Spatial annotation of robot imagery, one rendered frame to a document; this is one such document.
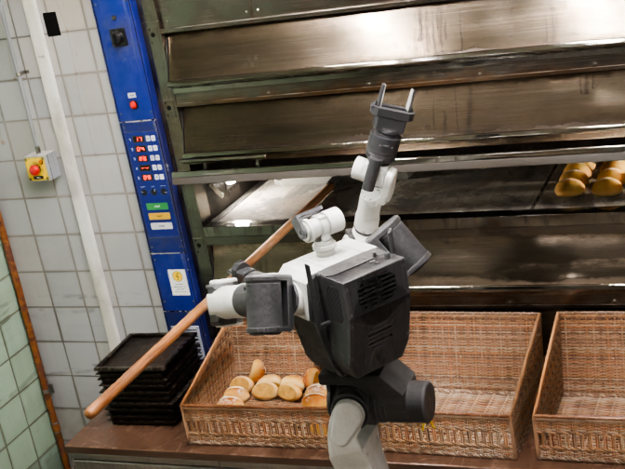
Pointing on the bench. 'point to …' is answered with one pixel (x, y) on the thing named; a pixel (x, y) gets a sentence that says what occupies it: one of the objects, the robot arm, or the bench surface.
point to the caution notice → (179, 282)
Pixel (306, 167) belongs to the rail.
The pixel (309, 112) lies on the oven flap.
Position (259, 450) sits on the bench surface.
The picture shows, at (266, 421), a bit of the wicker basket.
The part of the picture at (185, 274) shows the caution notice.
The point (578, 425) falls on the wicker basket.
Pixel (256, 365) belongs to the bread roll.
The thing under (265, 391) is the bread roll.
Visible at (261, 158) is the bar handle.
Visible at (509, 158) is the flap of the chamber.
